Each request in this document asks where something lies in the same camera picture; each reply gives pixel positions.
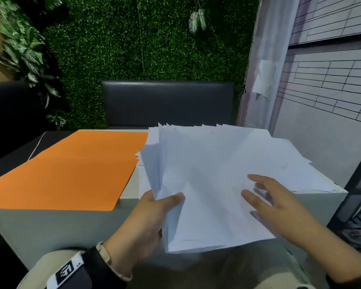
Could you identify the white sheer curtain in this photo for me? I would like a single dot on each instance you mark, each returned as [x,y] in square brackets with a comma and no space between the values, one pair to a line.
[267,36]

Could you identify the black leather sofa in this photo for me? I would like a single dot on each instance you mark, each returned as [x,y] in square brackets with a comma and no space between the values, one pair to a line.
[15,117]

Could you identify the person's right forearm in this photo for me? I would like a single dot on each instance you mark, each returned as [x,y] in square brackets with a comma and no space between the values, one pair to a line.
[337,252]

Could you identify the gathered white paper bundle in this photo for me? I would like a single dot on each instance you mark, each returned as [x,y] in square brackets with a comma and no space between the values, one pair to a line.
[204,192]

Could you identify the white paper note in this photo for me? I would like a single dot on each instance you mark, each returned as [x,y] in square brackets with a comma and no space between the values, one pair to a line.
[264,78]

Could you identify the person's left forearm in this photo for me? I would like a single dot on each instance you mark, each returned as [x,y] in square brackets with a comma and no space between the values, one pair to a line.
[104,253]

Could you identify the person's left hand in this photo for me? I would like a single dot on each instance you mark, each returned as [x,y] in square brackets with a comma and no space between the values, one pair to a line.
[138,231]

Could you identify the hanging striped fern leaves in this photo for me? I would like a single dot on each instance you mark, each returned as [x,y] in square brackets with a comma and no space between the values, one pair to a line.
[197,21]

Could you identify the artificial fern plant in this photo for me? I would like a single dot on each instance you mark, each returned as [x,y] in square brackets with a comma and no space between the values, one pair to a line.
[21,42]

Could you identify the orange folder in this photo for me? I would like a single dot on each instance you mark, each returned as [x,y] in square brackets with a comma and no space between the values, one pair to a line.
[72,171]

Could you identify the black leather bench backrest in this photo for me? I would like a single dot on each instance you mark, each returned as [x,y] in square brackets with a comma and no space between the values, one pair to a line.
[168,102]

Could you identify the black metal shelf frame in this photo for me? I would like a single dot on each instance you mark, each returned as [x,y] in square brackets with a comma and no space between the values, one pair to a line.
[353,183]

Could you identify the person's right hand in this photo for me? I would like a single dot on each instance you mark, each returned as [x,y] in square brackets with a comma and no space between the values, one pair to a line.
[279,210]

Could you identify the artificial green hedge panel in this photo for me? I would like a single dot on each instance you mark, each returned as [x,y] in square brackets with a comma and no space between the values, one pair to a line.
[138,51]

